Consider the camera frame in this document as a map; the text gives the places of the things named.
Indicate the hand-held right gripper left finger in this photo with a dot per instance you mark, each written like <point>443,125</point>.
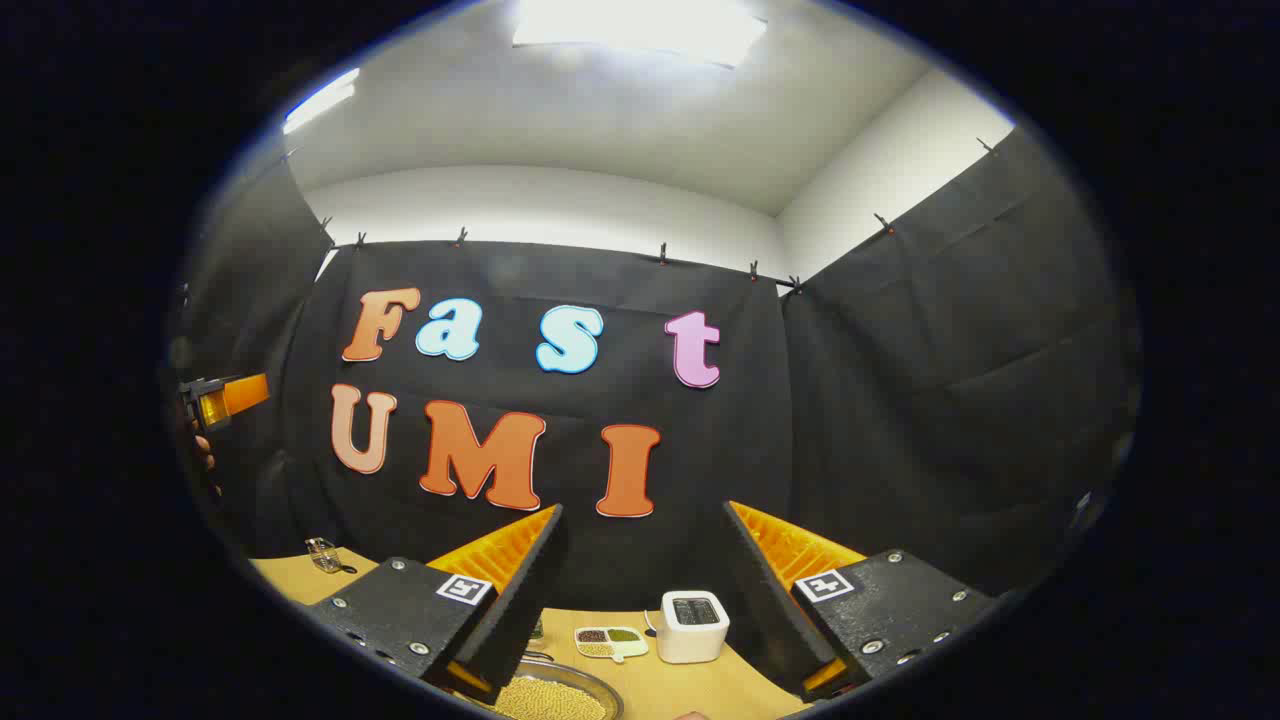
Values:
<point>520,610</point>

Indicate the pile of yellow soybeans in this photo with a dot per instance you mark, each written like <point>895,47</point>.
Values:
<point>550,702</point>

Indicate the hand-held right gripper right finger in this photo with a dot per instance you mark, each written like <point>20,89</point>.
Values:
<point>765,610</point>

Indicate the pile of green mung beans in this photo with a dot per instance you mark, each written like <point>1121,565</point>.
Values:
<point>623,635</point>

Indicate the row of black cloth clips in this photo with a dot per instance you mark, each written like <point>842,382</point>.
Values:
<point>662,253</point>

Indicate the rectangular ceiling light panel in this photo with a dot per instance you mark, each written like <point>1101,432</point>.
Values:
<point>320,100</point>
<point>640,30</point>

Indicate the white divided plate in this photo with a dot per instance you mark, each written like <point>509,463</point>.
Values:
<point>625,648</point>

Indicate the white toaster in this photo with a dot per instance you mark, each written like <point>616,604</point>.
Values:
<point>692,635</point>

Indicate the small portion of soybeans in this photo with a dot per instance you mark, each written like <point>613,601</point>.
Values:
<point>595,649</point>

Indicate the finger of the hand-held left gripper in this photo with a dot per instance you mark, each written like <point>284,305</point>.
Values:
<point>240,395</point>

